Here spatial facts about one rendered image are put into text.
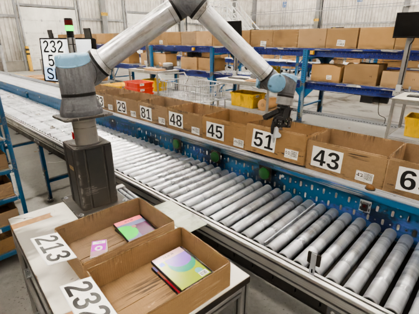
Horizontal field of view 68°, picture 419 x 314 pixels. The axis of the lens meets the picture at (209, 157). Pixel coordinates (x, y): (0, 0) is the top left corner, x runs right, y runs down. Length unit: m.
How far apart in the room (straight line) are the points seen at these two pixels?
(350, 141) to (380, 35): 4.45
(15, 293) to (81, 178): 1.17
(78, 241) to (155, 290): 0.45
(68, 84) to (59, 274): 0.77
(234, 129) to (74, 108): 0.97
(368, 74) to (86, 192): 5.22
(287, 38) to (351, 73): 1.61
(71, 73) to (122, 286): 0.90
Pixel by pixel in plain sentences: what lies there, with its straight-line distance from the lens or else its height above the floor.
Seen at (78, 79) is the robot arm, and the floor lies 1.38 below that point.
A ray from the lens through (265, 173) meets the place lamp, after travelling 1.82.
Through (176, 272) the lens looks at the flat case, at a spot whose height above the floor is 0.80.
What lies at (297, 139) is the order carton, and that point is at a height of 1.04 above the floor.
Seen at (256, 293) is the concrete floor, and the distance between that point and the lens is 2.22.
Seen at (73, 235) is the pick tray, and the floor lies 0.79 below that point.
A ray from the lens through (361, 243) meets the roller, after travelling 1.48.
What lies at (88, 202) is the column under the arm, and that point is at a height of 0.80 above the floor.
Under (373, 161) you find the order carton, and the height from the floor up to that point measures 1.02.
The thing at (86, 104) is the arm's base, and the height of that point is 1.27.
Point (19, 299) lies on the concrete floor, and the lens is 2.47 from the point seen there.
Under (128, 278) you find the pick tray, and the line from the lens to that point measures 1.20.
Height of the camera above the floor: 1.54
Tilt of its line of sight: 21 degrees down
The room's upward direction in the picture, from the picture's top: straight up
